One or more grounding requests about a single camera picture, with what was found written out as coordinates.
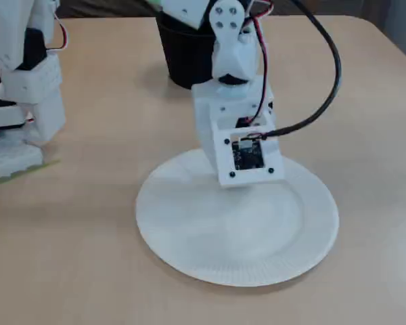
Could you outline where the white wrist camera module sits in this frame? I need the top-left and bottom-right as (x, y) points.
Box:
(211, 114), (286, 190)

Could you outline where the white paper plate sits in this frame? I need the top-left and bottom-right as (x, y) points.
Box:
(135, 148), (340, 288)

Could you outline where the red white servo wire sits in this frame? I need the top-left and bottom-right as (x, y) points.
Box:
(235, 0), (275, 128)
(47, 12), (70, 53)

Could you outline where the black camera cable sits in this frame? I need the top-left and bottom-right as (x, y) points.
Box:
(240, 0), (343, 142)

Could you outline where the green mat under robot base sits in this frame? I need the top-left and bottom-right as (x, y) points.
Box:
(0, 158), (61, 189)

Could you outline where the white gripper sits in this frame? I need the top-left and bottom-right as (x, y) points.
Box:
(191, 77), (275, 160)

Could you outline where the black pot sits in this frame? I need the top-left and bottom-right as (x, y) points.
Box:
(155, 12), (221, 91)

